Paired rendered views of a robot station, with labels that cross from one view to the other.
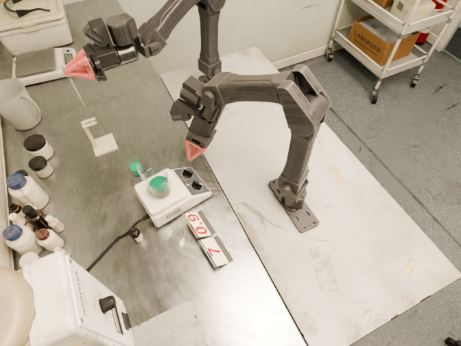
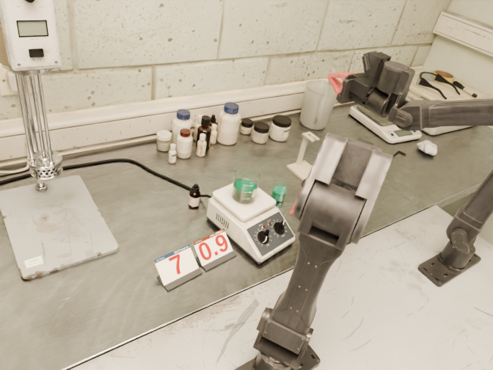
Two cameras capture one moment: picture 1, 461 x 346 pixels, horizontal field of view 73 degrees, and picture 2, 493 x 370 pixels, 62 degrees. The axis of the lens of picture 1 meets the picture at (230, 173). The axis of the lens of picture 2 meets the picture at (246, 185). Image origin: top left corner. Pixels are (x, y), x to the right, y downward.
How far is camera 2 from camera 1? 0.64 m
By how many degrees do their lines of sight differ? 52
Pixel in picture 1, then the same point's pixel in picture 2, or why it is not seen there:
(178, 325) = (91, 239)
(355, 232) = not seen: outside the picture
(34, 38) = not seen: hidden behind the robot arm
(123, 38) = (384, 81)
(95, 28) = (372, 54)
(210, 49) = (477, 199)
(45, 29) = not seen: hidden behind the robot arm
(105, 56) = (358, 84)
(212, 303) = (112, 270)
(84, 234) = (195, 169)
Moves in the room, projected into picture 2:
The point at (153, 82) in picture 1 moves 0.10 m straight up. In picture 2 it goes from (419, 200) to (432, 175)
